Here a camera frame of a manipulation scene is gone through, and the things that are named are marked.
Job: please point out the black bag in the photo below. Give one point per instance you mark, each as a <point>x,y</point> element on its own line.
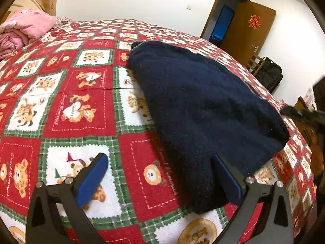
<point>270,75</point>

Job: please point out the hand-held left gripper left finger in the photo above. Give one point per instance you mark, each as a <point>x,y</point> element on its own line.
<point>92,178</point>

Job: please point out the navy patterned knitted sweater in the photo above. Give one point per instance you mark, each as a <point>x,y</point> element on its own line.
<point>203,106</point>

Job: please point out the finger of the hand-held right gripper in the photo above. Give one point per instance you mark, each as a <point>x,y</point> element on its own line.
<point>302,114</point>

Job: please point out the wooden chair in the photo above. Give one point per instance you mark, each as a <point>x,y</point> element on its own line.
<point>253,63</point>

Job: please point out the red bear printed blanket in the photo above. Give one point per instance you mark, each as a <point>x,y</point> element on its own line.
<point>86,111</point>

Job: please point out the brown wooden door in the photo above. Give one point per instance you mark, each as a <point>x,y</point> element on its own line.
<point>243,40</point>

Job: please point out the red paper door ornament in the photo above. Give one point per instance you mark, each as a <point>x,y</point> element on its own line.
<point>254,21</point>

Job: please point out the cream wooden headboard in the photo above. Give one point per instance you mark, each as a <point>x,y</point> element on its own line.
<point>25,0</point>

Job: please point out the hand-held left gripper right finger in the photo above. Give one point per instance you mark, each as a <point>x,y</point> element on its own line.
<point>227,180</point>

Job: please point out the brown door frame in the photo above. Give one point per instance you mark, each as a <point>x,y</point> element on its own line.
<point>215,2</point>

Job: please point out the pink folded quilt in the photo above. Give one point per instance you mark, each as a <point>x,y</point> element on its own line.
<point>25,28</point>

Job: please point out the striped cloth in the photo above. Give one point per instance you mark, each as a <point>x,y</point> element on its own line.
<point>63,21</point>

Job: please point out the white box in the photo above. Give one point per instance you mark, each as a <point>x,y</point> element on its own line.
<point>309,95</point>

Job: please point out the blue panel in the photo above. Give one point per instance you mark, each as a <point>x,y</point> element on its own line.
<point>223,22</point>

